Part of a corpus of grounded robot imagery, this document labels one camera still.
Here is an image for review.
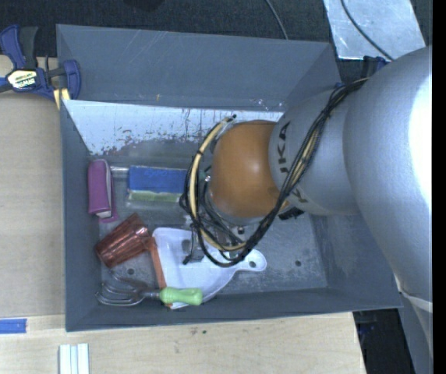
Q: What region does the white plastic scoop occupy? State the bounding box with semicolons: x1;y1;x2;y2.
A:
151;227;268;310

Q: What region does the blue sponge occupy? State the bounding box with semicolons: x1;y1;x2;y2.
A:
126;164;189;206

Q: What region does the orange flat strip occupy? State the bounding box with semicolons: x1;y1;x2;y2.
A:
150;235;186;310

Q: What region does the grey metal bin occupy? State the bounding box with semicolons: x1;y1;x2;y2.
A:
55;23;404;333

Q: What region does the pale wood flat board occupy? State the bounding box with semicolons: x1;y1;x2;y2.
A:
0;94;66;319

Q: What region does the purple case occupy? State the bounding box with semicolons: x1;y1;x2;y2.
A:
87;158;120;224

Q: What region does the green-handled hand rake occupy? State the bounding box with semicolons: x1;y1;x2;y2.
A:
94;276;204;308

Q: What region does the copper ribbed cup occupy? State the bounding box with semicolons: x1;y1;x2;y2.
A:
94;213;153;269

